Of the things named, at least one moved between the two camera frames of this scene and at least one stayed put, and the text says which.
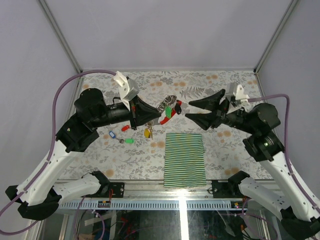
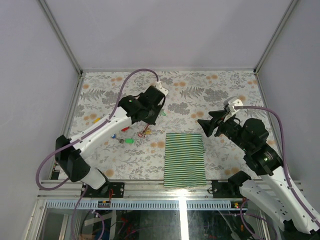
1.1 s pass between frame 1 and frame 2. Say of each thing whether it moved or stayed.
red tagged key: stayed
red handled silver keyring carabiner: moved
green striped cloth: stayed
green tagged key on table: stayed
